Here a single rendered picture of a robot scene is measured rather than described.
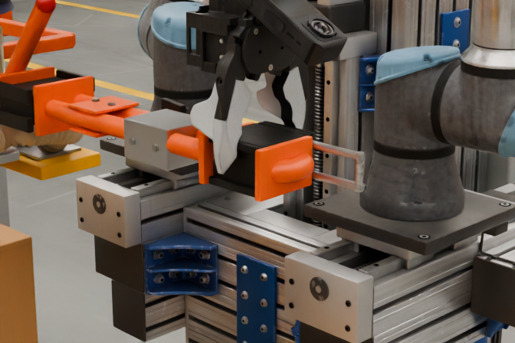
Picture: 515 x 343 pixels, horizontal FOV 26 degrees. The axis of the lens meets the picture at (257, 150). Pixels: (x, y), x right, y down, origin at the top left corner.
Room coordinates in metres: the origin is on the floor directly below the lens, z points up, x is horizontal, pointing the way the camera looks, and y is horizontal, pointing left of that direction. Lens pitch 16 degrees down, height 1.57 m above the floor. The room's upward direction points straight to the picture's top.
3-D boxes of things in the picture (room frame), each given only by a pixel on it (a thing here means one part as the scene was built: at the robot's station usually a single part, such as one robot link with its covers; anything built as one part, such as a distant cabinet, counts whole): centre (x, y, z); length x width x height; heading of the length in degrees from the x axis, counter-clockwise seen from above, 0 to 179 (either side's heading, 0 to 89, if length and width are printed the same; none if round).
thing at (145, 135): (1.14, 0.10, 1.25); 0.07 x 0.07 x 0.04; 46
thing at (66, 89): (1.28, 0.25, 1.26); 0.10 x 0.08 x 0.06; 136
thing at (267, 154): (1.04, 0.00, 1.25); 0.08 x 0.07 x 0.05; 46
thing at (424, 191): (1.54, -0.22, 1.09); 0.15 x 0.15 x 0.10
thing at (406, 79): (1.53, -0.23, 1.20); 0.13 x 0.12 x 0.14; 49
